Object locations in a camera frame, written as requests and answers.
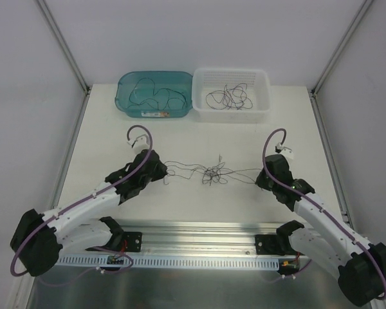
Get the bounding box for black purple cable bundle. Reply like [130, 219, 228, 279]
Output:
[163, 154, 264, 188]

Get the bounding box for thin purple cable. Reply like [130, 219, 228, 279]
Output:
[221, 83, 242, 111]

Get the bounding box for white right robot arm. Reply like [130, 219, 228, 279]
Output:
[255, 154, 386, 306]

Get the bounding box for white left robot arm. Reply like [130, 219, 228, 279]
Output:
[10, 149, 167, 277]

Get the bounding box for teal plastic basin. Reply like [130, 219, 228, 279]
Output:
[115, 71, 192, 118]

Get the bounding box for white perforated plastic basket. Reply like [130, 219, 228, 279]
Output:
[192, 68, 271, 124]

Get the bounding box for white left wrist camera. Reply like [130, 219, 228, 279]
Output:
[127, 134, 150, 155]

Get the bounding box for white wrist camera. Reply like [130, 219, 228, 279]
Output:
[127, 134, 150, 155]
[275, 143, 295, 160]

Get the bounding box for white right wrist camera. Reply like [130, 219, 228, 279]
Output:
[275, 143, 295, 160]

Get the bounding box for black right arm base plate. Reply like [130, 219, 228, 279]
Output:
[255, 234, 284, 256]

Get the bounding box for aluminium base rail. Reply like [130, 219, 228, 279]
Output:
[60, 220, 358, 258]

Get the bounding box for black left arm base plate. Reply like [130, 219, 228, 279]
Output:
[111, 232, 143, 252]

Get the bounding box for aluminium frame post right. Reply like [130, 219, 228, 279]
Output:
[310, 0, 374, 96]

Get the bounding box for aluminium frame post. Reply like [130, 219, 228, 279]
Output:
[34, 0, 91, 94]
[310, 0, 374, 96]

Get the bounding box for white slotted cable duct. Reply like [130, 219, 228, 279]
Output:
[56, 254, 279, 271]

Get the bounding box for aluminium frame post left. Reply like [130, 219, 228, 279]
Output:
[34, 0, 91, 94]

